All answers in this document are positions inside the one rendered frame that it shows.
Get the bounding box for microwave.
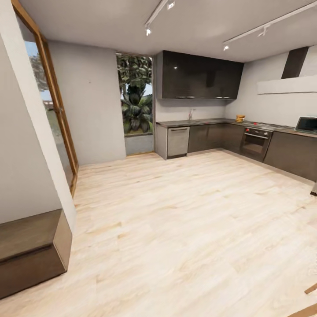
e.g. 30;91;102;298
296;115;317;132

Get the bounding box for popcorn bag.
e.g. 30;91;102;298
235;115;245;122

